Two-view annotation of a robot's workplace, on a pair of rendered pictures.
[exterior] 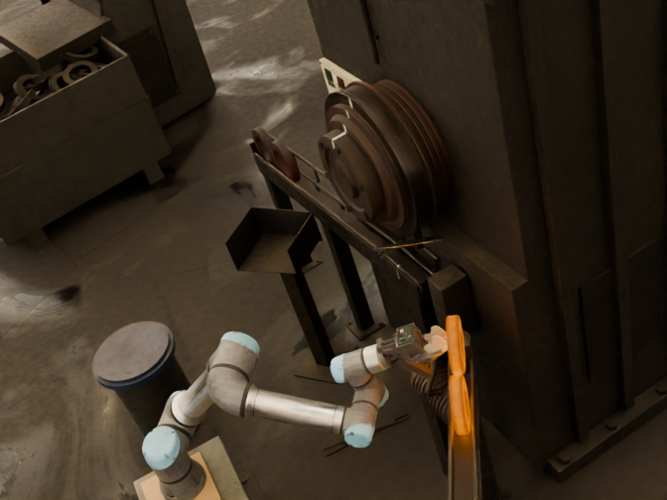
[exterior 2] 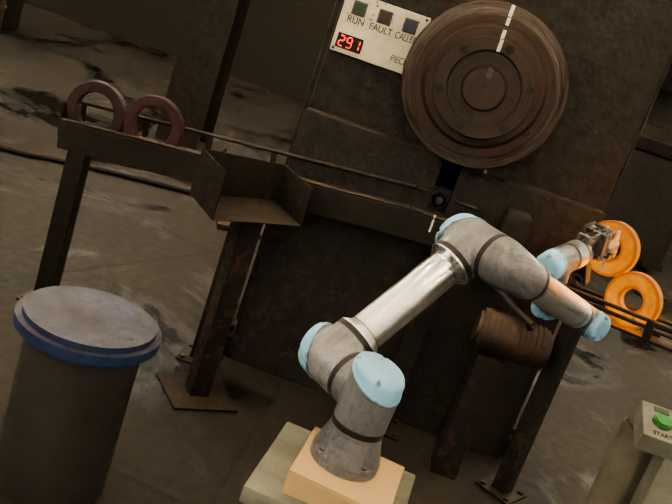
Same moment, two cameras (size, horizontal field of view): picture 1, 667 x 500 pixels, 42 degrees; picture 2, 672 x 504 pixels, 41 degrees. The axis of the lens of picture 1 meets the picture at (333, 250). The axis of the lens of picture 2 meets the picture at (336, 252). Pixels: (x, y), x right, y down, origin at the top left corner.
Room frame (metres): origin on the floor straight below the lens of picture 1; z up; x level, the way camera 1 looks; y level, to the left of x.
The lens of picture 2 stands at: (1.36, 2.35, 1.29)
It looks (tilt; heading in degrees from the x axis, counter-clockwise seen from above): 17 degrees down; 291
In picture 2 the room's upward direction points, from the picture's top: 19 degrees clockwise
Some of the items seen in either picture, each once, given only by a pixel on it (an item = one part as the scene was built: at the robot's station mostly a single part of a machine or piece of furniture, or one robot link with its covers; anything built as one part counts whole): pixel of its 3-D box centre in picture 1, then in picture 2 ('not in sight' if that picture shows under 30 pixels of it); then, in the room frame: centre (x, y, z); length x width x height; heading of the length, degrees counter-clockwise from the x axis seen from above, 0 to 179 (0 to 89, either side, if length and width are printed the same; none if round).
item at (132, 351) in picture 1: (153, 387); (69, 399); (2.44, 0.83, 0.22); 0.32 x 0.32 x 0.43
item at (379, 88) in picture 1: (401, 148); not in sight; (2.11, -0.28, 1.11); 0.47 x 0.10 x 0.47; 18
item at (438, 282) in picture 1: (454, 304); (505, 249); (1.87, -0.29, 0.68); 0.11 x 0.08 x 0.24; 108
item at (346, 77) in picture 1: (347, 95); (379, 33); (2.44, -0.20, 1.15); 0.26 x 0.02 x 0.18; 18
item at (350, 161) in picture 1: (349, 177); (483, 88); (2.06, -0.11, 1.11); 0.28 x 0.06 x 0.28; 18
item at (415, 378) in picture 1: (456, 433); (486, 398); (1.73, -0.18, 0.27); 0.22 x 0.13 x 0.53; 18
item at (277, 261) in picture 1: (297, 298); (221, 284); (2.49, 0.19, 0.36); 0.26 x 0.20 x 0.72; 53
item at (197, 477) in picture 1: (179, 474); (351, 440); (1.83, 0.70, 0.40); 0.15 x 0.15 x 0.10
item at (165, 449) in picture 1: (166, 451); (369, 391); (1.83, 0.69, 0.52); 0.13 x 0.12 x 0.14; 155
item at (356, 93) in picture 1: (377, 161); (483, 85); (2.09, -0.21, 1.11); 0.47 x 0.06 x 0.47; 18
